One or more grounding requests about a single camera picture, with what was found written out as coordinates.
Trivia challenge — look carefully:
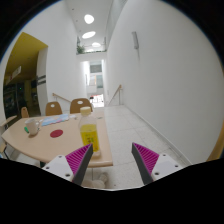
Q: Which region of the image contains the wooden chair far left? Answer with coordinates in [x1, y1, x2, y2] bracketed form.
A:
[21, 107, 29, 118]

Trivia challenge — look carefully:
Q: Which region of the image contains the white ceramic mug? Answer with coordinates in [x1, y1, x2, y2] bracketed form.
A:
[25, 118, 40, 136]

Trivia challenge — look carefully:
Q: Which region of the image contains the wooden stair handrail left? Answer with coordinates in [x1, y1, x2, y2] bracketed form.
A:
[52, 93, 71, 103]

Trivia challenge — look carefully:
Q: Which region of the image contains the wooden stair handrail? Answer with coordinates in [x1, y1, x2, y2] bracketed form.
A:
[52, 93, 71, 103]
[107, 84, 122, 106]

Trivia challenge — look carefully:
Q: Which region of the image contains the wooden chair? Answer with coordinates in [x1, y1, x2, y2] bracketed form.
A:
[45, 101, 62, 116]
[21, 107, 29, 118]
[70, 98, 92, 114]

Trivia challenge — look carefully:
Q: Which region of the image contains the wooden stair handrail right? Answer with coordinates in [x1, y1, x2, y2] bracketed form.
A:
[107, 84, 122, 106]

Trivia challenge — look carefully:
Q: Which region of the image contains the light blue paper sheet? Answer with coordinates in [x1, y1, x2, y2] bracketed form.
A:
[41, 114, 69, 126]

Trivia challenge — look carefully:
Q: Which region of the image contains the green balcony plant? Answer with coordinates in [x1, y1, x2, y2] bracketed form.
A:
[77, 45, 85, 54]

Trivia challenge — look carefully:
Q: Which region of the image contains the wooden chair right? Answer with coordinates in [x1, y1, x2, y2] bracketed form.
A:
[70, 98, 92, 114]

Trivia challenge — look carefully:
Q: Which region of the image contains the round wooden table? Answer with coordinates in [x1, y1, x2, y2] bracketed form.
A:
[2, 108, 113, 168]

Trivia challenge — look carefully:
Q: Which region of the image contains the red round coaster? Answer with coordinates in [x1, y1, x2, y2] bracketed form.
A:
[50, 129, 63, 138]

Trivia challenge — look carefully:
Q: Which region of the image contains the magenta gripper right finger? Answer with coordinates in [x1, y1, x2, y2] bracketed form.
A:
[132, 143, 183, 185]

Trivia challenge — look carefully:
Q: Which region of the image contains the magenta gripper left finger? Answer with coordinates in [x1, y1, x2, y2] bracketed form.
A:
[43, 144, 93, 185]

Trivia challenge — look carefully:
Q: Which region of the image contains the yellow drink plastic bottle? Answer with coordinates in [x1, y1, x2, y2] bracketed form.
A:
[79, 106, 100, 158]

